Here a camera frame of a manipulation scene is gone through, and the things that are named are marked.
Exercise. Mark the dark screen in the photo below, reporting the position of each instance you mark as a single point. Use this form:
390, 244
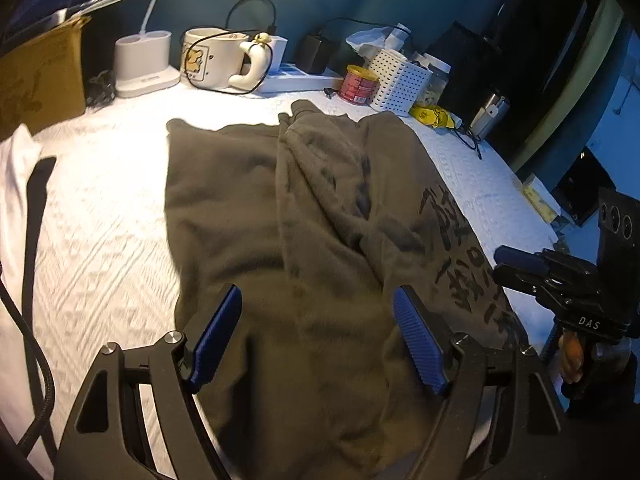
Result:
582, 190

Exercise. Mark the silver lighter-like device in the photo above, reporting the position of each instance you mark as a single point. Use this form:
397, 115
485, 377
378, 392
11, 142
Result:
490, 112

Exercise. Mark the person's right hand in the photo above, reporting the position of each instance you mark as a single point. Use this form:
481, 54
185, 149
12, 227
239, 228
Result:
572, 357

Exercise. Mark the black power adapter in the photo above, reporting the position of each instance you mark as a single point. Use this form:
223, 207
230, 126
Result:
315, 55

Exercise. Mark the clear plastic jar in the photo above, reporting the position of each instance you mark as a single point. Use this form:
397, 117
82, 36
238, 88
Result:
436, 82

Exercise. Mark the white tissue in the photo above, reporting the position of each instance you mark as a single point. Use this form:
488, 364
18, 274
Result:
367, 39

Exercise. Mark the pale yellow packet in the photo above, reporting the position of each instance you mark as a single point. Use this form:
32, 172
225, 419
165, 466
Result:
540, 197

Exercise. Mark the white perforated basket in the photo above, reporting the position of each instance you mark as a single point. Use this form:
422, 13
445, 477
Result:
400, 82

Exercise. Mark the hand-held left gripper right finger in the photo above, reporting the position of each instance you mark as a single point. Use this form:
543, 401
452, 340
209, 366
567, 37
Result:
420, 345

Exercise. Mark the white cloth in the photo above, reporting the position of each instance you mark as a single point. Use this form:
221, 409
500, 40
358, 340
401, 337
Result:
15, 200

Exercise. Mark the white desk lamp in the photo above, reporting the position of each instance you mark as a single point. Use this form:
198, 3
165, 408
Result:
145, 70

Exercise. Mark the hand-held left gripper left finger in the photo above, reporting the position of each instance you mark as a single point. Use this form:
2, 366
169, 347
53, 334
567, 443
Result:
215, 340

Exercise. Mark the white power strip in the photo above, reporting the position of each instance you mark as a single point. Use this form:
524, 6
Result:
300, 80

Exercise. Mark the small black plug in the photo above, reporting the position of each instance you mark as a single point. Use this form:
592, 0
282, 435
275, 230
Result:
331, 94

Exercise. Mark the red tin can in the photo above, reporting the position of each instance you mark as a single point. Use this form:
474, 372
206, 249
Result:
357, 87

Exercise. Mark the white cartoon mug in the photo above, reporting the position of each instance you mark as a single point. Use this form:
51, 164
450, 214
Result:
210, 60

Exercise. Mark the brown printed t-shirt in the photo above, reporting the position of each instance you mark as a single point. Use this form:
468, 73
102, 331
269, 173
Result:
320, 240

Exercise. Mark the white charger plug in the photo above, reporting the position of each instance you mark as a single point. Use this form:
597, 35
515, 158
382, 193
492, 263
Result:
277, 52

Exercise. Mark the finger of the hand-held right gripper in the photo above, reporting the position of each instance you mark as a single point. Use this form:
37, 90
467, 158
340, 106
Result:
520, 260
520, 281

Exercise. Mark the white textured tablecloth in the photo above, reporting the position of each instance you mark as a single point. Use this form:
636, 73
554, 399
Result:
110, 240

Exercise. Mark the cardboard box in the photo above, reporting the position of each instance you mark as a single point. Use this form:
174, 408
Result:
45, 75

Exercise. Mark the white bottle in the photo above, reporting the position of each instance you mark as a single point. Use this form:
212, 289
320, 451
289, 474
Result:
400, 37

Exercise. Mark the black binder clip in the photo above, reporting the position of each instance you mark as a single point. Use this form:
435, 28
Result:
101, 89

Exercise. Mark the yellow snack packet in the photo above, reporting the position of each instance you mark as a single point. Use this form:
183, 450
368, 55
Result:
432, 115

